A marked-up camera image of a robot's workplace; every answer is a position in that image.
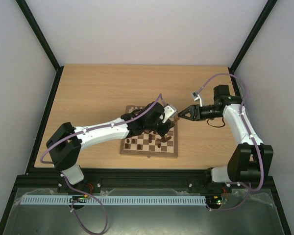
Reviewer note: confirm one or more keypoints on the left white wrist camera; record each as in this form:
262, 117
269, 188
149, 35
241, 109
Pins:
169, 112

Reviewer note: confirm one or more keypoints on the wooden chess board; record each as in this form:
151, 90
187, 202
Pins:
149, 144

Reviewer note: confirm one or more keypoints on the black frame post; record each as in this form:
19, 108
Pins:
267, 9
25, 9

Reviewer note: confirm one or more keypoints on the black aluminium frame rail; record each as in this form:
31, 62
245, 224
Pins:
120, 178

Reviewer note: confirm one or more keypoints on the right black frame post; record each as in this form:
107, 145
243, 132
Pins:
267, 9

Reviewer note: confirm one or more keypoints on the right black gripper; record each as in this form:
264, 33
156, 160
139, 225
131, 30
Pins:
196, 113

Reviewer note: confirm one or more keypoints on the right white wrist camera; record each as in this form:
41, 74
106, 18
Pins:
197, 97

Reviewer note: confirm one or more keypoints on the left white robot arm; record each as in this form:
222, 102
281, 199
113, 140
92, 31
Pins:
66, 143

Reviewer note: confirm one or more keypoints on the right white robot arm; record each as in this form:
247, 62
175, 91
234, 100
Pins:
251, 160

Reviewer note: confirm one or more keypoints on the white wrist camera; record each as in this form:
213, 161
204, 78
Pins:
169, 112
197, 97

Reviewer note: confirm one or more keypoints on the left black frame post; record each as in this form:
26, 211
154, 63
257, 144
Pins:
25, 9

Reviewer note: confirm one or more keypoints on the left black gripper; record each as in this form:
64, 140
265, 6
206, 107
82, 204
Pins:
167, 127

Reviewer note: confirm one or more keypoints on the white slotted cable duct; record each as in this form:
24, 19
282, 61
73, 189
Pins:
115, 200

